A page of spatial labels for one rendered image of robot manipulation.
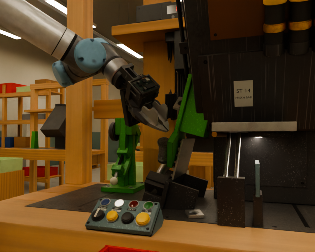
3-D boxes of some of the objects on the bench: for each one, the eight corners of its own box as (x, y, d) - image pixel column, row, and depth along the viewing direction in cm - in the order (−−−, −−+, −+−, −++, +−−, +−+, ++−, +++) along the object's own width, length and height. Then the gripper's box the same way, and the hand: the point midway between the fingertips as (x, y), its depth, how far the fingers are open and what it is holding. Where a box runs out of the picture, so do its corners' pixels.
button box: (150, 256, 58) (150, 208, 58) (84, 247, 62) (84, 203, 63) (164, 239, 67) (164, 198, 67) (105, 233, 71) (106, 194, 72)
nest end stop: (163, 199, 83) (163, 188, 80) (145, 193, 85) (144, 181, 82) (165, 196, 84) (165, 185, 81) (147, 189, 86) (146, 178, 83)
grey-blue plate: (263, 227, 64) (262, 164, 65) (253, 226, 65) (252, 163, 65) (261, 216, 73) (261, 160, 74) (253, 215, 74) (252, 160, 74)
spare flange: (204, 218, 72) (204, 215, 72) (188, 218, 71) (188, 215, 71) (200, 212, 77) (200, 209, 77) (185, 212, 77) (185, 209, 77)
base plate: (541, 265, 50) (540, 253, 50) (24, 213, 84) (24, 205, 84) (413, 208, 90) (412, 201, 90) (97, 188, 124) (97, 183, 124)
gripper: (112, 68, 78) (160, 122, 70) (138, 59, 83) (187, 109, 75) (108, 91, 85) (153, 143, 76) (133, 82, 89) (177, 130, 81)
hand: (164, 129), depth 78 cm, fingers closed
